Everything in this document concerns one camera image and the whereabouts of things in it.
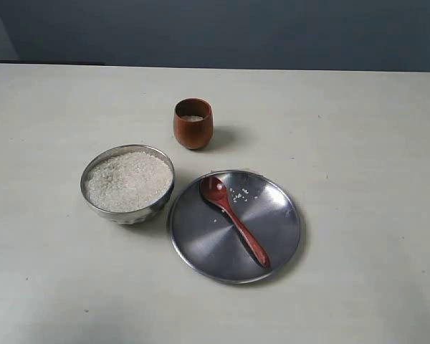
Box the steel bowl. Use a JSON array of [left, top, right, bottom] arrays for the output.
[[80, 143, 176, 226]]

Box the brown wooden cup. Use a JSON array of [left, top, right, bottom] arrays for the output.
[[173, 98, 214, 150]]

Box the red-brown wooden spoon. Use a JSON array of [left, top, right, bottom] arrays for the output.
[[199, 176, 270, 268]]

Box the round steel plate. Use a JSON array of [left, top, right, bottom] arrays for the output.
[[167, 170, 302, 284]]

